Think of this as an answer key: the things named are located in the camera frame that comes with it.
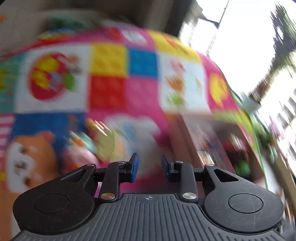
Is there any pink cardboard box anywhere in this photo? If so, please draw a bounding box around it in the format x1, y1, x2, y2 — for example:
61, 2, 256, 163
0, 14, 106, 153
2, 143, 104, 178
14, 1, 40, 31
169, 114, 264, 183

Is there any colourful cartoon play mat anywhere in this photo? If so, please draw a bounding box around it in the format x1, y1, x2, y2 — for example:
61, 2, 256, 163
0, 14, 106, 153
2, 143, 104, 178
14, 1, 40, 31
0, 22, 269, 241

